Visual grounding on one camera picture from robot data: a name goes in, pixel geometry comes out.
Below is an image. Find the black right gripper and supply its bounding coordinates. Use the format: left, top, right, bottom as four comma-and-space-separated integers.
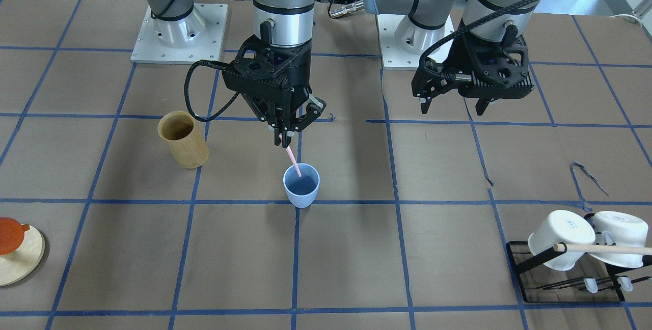
222, 35, 327, 147

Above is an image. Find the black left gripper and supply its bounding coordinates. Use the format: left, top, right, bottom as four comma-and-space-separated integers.
412, 24, 534, 116

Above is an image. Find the light blue plastic cup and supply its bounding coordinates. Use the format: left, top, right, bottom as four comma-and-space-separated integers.
283, 163, 320, 209

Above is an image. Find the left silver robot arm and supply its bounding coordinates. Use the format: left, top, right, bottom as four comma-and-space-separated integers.
223, 0, 540, 148

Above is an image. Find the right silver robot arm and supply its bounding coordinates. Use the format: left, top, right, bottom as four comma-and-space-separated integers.
148, 0, 326, 148

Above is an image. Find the bamboo cylinder holder cup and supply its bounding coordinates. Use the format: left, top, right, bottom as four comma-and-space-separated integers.
157, 111, 209, 169

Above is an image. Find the wooden rack rod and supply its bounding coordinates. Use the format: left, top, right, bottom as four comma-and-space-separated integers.
552, 242, 652, 256

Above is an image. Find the white mug outer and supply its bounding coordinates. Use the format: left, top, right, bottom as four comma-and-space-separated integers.
590, 211, 649, 269

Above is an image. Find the orange mug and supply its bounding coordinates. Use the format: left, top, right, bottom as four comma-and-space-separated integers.
1, 217, 30, 256

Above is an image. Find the wooden mug tree stand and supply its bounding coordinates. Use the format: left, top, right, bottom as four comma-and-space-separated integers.
1, 226, 46, 286

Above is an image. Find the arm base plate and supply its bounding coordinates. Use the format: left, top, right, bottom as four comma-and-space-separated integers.
130, 4, 229, 65
376, 13, 454, 71

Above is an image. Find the black wire mug rack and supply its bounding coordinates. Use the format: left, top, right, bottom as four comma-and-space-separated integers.
506, 212, 650, 303

